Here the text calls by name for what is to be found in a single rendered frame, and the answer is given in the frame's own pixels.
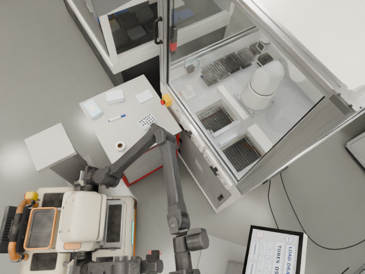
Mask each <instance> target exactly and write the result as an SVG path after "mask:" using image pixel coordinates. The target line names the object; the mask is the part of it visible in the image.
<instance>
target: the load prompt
mask: <svg viewBox="0 0 365 274"><path fill-rule="evenodd" d="M295 249H296V245H290V244H286V249H285V258H284V267H283V273H282V274H293V270H294V260H295Z"/></svg>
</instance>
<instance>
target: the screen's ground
mask: <svg viewBox="0 0 365 274"><path fill-rule="evenodd" d="M257 230H258V229H253V233H252V237H251V243H250V249H249V256H248V261H247V268H246V274H247V271H248V265H249V261H250V262H253V263H257V264H258V259H259V253H260V246H261V239H260V238H256V232H257ZM263 240H269V241H275V244H274V252H273V260H272V268H271V272H270V274H272V271H273V265H275V266H278V267H281V274H282V273H283V267H284V258H285V249H286V243H285V234H282V233H276V232H269V231H264V233H263ZM253 241H257V242H260V246H259V253H258V257H257V260H254V259H250V252H251V246H252V242H253ZM298 242H299V236H296V235H294V237H293V245H296V249H295V260H294V270H293V274H295V270H296V264H297V253H298ZM257 264H256V270H257ZM255 274H256V271H255Z"/></svg>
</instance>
